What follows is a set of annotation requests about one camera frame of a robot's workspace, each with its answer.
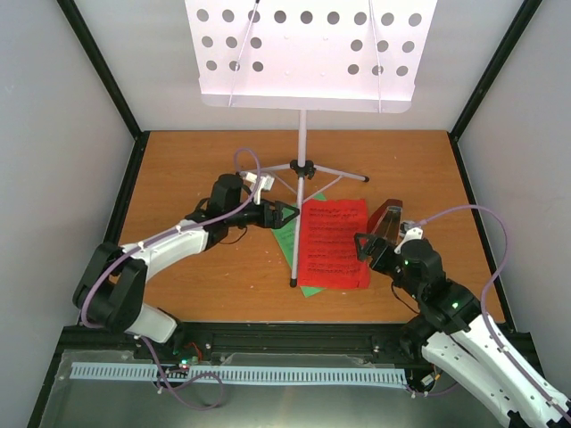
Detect small green circuit board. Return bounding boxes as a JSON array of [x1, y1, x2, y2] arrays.
[[178, 355, 202, 370]]

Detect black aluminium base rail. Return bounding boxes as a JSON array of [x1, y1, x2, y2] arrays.
[[57, 321, 532, 369]]

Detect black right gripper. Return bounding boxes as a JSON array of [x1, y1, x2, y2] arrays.
[[354, 232, 423, 300]]

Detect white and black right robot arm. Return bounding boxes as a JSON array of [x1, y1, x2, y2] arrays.
[[354, 228, 570, 427]]

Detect red sheet music page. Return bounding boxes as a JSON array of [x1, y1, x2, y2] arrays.
[[297, 199, 370, 290]]

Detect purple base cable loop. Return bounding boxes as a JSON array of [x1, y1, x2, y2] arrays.
[[137, 333, 225, 410]]

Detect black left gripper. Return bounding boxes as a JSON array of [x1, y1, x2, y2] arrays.
[[227, 198, 300, 230]]

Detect brown wooden metronome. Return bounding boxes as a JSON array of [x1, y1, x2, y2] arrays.
[[367, 199, 403, 244]]

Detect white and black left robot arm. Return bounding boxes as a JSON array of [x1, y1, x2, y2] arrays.
[[72, 173, 300, 359]]

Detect green sheet music page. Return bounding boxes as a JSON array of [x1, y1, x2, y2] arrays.
[[271, 219, 324, 298]]

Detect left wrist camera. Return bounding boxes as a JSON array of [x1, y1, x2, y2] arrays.
[[242, 171, 275, 196]]

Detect white tripod music stand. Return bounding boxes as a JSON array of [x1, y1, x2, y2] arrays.
[[183, 0, 439, 288]]

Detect clear plastic metronome cover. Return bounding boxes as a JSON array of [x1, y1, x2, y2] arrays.
[[372, 206, 401, 244]]

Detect light blue slotted cable duct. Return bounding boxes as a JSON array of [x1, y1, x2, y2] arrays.
[[69, 362, 407, 389]]

